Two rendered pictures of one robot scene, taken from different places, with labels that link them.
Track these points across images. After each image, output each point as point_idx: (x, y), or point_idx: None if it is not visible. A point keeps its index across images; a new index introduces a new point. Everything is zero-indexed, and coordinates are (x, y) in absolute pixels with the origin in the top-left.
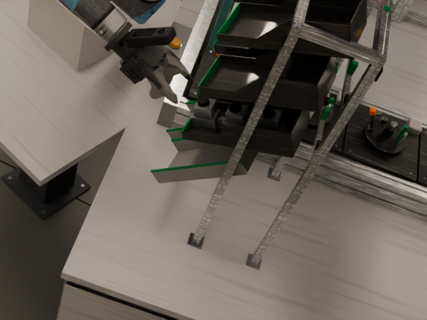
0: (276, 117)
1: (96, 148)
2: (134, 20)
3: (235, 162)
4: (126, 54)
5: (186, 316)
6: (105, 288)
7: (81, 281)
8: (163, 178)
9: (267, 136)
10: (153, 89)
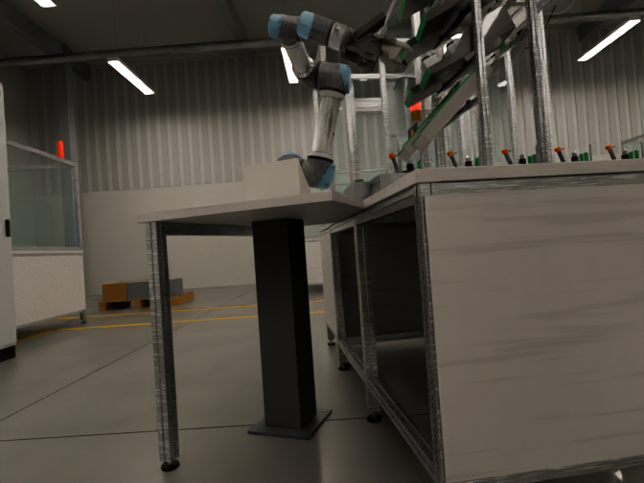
0: None
1: (354, 202)
2: (321, 181)
3: (482, 48)
4: (358, 47)
5: (555, 162)
6: (467, 167)
7: (440, 172)
8: (431, 131)
9: (490, 20)
10: (390, 52)
